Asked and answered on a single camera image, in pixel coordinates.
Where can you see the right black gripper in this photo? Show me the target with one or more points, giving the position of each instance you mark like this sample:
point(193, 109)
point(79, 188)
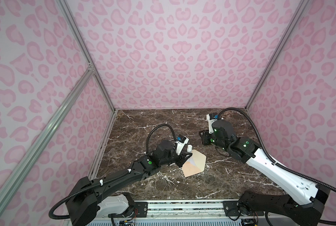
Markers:
point(205, 138)

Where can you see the right rear aluminium post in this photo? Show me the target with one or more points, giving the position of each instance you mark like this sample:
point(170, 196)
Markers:
point(292, 25)

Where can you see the left rear aluminium post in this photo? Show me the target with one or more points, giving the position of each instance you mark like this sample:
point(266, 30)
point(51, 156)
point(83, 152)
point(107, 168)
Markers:
point(68, 15)

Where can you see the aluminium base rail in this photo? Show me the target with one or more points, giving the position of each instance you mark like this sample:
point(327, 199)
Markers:
point(200, 212)

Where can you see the aluminium frame diagonal bar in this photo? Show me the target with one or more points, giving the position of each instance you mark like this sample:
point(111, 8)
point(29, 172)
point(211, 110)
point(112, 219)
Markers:
point(17, 177)

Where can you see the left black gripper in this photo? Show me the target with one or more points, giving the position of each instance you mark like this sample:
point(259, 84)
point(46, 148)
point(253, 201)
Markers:
point(182, 158)

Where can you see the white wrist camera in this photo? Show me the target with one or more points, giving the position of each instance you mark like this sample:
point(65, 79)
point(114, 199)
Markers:
point(181, 141)
point(211, 118)

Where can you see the white glue stick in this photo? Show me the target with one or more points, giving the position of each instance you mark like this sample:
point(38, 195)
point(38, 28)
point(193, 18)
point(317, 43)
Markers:
point(189, 148)

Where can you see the pink envelope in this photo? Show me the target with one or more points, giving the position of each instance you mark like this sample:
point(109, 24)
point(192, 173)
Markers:
point(195, 164)

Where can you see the aluminium post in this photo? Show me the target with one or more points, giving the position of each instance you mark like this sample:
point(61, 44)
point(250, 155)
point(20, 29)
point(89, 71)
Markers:
point(68, 15)
point(292, 25)

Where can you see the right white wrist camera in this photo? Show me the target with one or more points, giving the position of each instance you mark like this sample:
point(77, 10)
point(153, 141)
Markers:
point(211, 118)

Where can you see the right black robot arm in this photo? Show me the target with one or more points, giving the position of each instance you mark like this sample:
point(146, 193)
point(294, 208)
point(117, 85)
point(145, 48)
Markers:
point(304, 200)

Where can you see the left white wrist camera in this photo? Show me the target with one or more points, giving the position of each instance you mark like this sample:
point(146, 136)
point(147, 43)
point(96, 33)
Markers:
point(181, 141)

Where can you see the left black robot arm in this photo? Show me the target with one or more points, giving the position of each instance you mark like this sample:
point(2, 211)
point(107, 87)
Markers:
point(87, 194)

